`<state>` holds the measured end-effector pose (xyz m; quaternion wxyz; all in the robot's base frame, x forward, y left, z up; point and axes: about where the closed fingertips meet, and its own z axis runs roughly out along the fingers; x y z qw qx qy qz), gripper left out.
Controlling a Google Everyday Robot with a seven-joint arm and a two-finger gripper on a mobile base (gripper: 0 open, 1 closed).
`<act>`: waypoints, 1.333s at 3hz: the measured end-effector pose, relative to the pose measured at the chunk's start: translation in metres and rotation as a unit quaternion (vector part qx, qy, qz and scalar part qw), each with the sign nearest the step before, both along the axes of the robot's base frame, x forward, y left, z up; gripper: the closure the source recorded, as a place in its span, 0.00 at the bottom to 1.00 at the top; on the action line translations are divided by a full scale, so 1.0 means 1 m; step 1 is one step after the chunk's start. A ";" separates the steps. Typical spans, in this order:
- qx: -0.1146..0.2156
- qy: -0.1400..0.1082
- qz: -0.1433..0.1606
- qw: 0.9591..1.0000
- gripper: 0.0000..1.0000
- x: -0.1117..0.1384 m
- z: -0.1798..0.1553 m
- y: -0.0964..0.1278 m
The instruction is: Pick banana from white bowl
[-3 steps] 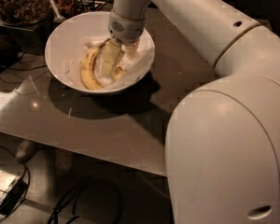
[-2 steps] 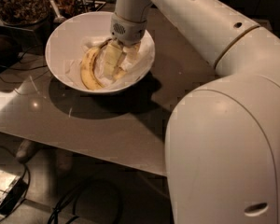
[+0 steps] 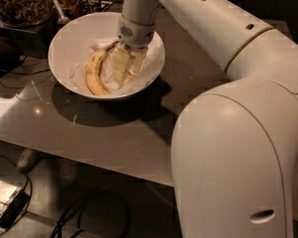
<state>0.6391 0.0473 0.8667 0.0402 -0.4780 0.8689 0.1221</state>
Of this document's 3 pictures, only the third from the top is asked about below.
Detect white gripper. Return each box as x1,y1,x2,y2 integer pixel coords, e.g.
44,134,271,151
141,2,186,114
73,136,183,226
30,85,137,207
112,15,156,78

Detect yellow banana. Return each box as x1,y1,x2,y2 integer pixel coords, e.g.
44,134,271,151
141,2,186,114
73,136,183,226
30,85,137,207
85,43,116,96
114,71,133,86

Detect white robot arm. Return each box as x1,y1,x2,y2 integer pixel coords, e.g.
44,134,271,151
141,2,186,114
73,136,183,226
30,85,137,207
117,0,298,238

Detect white ceramic bowl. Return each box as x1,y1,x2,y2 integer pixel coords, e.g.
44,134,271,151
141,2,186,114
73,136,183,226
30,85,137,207
48,12,162,90

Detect dark tray with snacks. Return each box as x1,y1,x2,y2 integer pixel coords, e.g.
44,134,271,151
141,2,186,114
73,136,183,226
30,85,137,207
59,0,112,19

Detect glass jar of nuts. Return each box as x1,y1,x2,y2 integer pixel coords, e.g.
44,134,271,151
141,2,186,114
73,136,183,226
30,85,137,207
0,0,53,28

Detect silver box on floor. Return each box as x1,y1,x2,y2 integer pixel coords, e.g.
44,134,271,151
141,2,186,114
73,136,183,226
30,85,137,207
0,180,21,220

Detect white handled scoop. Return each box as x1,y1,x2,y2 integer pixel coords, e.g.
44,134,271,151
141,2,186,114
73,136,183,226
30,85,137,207
52,0,71,25

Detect black floor cable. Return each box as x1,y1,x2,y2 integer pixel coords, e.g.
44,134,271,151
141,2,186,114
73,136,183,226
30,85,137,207
49,188,132,238

